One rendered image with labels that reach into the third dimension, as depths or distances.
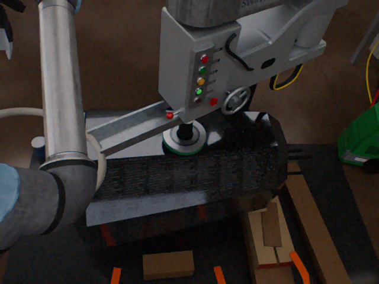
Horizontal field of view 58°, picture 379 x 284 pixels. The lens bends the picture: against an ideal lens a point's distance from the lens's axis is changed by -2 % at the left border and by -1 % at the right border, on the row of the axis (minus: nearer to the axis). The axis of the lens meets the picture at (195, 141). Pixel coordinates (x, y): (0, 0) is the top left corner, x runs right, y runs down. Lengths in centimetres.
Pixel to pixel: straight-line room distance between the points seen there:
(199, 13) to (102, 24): 284
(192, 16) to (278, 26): 48
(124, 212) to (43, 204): 115
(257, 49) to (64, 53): 82
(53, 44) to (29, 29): 307
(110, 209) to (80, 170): 106
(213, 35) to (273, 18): 41
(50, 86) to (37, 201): 29
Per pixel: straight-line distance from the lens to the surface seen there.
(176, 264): 217
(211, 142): 177
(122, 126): 148
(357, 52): 402
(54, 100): 79
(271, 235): 226
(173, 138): 169
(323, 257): 248
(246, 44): 144
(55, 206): 65
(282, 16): 152
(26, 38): 384
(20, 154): 284
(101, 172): 130
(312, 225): 254
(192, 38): 116
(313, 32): 174
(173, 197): 176
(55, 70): 83
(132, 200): 175
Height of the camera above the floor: 220
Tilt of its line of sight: 52 degrees down
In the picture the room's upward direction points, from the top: 10 degrees clockwise
